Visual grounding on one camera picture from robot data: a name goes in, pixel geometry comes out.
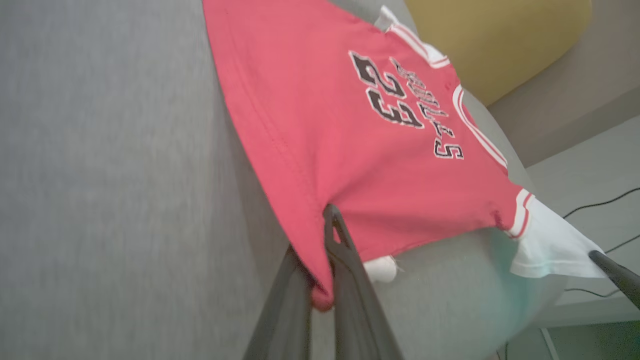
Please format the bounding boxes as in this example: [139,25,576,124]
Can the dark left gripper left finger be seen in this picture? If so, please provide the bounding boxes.
[243,245,314,360]

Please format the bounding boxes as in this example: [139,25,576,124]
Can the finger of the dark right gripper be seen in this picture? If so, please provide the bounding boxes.
[588,249,640,311]

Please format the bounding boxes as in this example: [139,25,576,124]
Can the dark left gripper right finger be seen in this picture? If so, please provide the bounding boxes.
[323,204,404,360]

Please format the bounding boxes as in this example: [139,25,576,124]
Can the red and white jersey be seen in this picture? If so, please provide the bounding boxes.
[202,0,609,311]

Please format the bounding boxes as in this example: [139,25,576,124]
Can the grey fabric sofa seat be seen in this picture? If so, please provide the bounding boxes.
[0,0,572,360]

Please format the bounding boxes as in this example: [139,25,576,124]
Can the yellow pillow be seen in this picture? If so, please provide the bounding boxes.
[404,0,594,107]

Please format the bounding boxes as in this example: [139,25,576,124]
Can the thin black floor cable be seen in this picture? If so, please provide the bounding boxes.
[562,187,640,220]
[564,286,622,300]

